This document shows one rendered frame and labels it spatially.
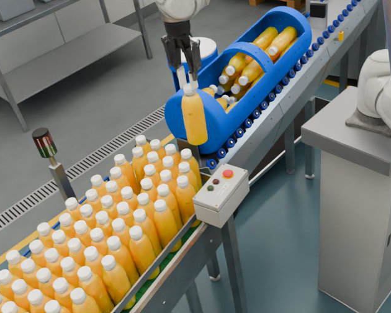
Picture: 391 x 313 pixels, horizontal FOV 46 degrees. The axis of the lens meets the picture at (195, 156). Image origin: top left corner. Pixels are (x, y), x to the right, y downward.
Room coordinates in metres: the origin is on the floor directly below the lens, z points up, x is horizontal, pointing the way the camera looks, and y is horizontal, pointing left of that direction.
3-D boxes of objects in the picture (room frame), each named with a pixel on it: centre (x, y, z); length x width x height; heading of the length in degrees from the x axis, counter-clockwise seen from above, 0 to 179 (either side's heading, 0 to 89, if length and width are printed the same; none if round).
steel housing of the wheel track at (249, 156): (2.27, -0.67, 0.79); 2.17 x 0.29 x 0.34; 139
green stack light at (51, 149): (1.43, 0.54, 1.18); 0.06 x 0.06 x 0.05
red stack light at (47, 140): (1.43, 0.54, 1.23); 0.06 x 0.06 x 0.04
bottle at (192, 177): (1.26, 0.05, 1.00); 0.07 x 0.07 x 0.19
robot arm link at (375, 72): (1.35, -0.71, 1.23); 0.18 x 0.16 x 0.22; 3
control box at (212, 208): (1.14, -0.06, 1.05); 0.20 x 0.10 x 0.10; 139
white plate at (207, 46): (2.33, -0.09, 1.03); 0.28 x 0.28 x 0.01
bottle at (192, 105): (1.28, -0.02, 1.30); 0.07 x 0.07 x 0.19
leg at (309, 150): (2.23, -0.73, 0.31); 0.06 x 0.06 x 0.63; 49
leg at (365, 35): (2.97, -1.37, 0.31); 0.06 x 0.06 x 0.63; 49
